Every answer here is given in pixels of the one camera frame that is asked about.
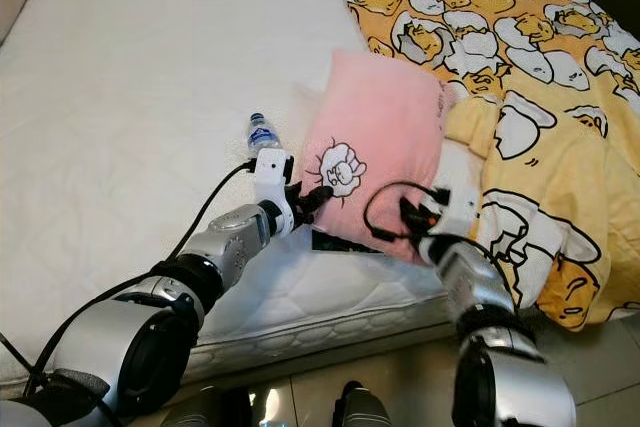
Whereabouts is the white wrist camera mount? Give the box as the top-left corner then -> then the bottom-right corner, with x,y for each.
435,187 -> 481,240
253,147 -> 299,238

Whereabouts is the pink pillow with cartoon print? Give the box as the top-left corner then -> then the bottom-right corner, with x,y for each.
300,47 -> 456,266

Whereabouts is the white quilted mattress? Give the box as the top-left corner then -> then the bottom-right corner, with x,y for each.
0,0 -> 491,388

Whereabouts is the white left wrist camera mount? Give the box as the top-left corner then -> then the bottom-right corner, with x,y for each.
253,147 -> 299,238

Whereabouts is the clear plastic water bottle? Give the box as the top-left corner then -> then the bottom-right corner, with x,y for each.
246,113 -> 283,160

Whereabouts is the dark robot right leg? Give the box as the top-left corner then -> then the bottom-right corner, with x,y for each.
335,379 -> 393,427

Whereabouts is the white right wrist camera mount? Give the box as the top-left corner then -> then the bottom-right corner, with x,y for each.
435,187 -> 481,240

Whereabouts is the yellow cartoon print blanket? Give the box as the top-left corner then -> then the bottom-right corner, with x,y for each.
315,0 -> 640,333

